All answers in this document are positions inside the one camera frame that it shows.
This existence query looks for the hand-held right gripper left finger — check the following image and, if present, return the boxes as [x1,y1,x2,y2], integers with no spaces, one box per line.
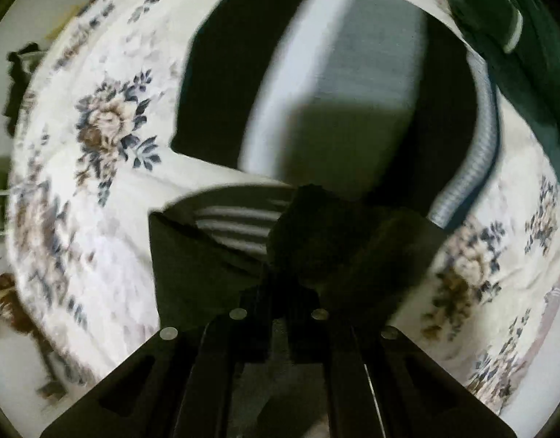
[39,278,275,438]

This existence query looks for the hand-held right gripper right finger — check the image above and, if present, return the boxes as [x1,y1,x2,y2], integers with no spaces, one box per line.
[285,285,514,438]

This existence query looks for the black and grey shorts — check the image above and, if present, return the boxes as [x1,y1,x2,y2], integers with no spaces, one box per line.
[148,0,498,330]

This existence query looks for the floral white bed sheet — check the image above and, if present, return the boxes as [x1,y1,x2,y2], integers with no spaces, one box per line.
[1,0,560,414]

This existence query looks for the dark cloth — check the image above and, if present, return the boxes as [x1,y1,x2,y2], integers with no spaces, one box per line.
[4,42,42,135]

